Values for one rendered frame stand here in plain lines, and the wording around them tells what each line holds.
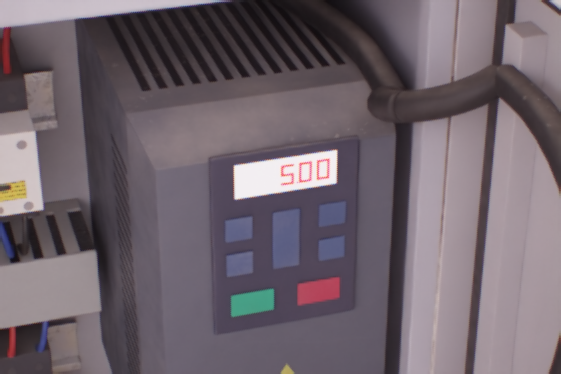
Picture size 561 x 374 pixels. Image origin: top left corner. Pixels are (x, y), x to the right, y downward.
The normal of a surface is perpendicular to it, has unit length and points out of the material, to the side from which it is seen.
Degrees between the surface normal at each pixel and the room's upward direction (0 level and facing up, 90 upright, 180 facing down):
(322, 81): 0
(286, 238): 90
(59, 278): 90
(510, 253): 90
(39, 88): 90
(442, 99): 61
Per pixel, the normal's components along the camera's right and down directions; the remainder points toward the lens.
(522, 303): -0.95, 0.16
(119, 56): 0.00, -0.86
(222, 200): 0.30, 0.48
